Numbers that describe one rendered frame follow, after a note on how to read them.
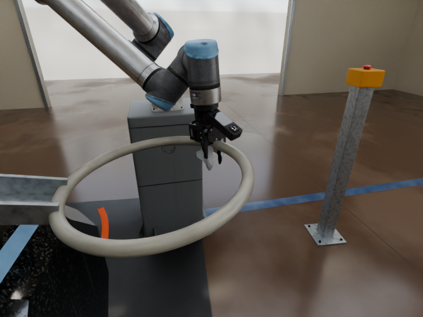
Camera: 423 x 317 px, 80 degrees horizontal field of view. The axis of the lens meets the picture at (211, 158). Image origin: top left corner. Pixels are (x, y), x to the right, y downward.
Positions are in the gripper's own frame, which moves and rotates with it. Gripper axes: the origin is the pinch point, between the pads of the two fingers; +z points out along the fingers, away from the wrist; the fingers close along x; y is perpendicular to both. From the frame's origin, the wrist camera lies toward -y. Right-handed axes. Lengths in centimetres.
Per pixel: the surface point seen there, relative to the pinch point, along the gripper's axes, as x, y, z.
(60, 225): 46.1, -0.1, -7.7
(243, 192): 17.8, -23.1, -8.2
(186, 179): -31, 55, 41
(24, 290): 56, 8, 8
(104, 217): 2, 115, 78
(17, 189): 48, 20, -9
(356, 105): -90, -19, 2
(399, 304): -63, -60, 93
